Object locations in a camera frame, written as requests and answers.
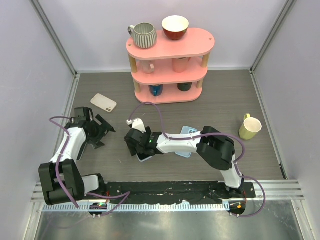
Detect lavender phone case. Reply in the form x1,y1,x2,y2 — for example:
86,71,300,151
136,152,154,164

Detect beige phone case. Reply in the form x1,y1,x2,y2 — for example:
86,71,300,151
90,93,117,113

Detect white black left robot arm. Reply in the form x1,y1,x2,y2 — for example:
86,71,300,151
38,107,115,206

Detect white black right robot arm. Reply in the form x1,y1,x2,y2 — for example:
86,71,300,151
124,126,244,198

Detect light blue phone case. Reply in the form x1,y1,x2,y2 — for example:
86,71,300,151
175,126,198,158

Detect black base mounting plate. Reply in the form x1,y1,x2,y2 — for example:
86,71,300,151
93,181,256,205

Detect blue mug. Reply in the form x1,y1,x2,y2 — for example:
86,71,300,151
149,84,163,97

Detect black cup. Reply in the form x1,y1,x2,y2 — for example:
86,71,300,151
177,82,193,92

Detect pale pink mug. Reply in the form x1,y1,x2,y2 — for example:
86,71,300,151
140,60,155,74

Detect pink three-tier shelf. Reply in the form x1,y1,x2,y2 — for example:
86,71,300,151
126,28,215,104

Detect pink cup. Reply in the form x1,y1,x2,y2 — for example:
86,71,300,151
172,57,191,73

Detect grey striped mug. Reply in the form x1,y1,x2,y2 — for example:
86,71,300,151
127,22,158,49

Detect yellow mug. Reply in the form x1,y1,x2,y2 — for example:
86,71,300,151
238,113,262,141

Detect red white bowl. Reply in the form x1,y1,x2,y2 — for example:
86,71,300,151
161,15,189,41

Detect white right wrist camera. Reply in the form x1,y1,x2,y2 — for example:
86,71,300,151
126,118,146,133

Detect white slotted cable duct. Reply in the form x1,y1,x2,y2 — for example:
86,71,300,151
42,201,230,212

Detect aluminium front rail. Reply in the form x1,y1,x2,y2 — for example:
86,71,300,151
31,179,305,202

